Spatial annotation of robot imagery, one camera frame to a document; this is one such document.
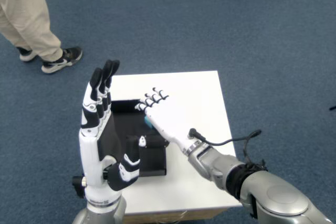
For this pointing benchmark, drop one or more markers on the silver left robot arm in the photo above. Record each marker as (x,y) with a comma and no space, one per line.
(102,214)

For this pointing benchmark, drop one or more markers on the small blue cube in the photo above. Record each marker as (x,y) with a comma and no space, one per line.
(147,122)

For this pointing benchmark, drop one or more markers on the white table with wooden sides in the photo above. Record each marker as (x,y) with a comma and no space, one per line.
(189,182)

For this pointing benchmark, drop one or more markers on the black open box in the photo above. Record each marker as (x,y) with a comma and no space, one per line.
(155,158)

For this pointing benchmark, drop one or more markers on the beige trousers of person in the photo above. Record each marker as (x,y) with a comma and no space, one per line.
(23,11)

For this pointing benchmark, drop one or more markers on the black left wrist connector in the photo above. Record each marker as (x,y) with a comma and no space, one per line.
(78,186)

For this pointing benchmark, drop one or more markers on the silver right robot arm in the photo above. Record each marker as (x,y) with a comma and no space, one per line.
(249,184)

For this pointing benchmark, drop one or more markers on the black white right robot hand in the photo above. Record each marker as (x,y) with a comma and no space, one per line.
(168,119)

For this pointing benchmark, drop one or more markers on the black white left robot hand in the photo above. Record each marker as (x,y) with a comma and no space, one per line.
(89,155)

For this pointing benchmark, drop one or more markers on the black white sneaker with swoosh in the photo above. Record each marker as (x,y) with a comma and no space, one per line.
(67,57)

